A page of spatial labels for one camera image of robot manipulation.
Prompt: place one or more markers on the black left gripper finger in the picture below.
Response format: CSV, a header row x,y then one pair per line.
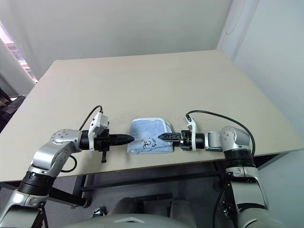
x,y
121,137
121,142

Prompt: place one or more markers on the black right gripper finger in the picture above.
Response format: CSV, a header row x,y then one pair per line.
x,y
172,139
172,135

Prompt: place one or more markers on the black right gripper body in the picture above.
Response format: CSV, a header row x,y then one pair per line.
x,y
187,141

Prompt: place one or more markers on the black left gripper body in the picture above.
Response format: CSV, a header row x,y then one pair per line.
x,y
102,142

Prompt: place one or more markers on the light blue towel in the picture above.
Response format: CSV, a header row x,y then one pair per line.
x,y
147,130

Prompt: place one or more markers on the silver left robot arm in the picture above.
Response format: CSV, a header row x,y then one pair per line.
x,y
47,156

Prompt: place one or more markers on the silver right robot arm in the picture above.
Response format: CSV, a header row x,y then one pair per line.
x,y
237,142

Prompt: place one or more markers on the black flat plate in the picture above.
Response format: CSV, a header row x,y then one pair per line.
x,y
152,197

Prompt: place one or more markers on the dark rounded shape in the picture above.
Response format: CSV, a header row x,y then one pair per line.
x,y
179,206

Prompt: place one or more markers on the chrome caster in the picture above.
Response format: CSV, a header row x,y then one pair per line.
x,y
98,211

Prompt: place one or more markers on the silver robot torso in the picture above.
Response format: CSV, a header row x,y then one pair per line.
x,y
133,223

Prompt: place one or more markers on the dark brown furniture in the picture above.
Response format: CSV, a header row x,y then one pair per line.
x,y
9,107

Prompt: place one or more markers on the white curtain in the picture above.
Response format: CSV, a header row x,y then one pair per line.
x,y
14,80

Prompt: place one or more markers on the window blind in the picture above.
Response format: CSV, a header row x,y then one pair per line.
x,y
14,47

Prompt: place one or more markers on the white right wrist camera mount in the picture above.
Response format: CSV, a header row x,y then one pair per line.
x,y
194,140

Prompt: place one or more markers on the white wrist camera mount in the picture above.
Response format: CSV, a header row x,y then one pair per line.
x,y
94,126
194,140

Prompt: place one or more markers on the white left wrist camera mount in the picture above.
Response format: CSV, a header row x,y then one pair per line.
x,y
94,126

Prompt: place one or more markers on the black metal table frame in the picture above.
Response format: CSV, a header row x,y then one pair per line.
x,y
142,182

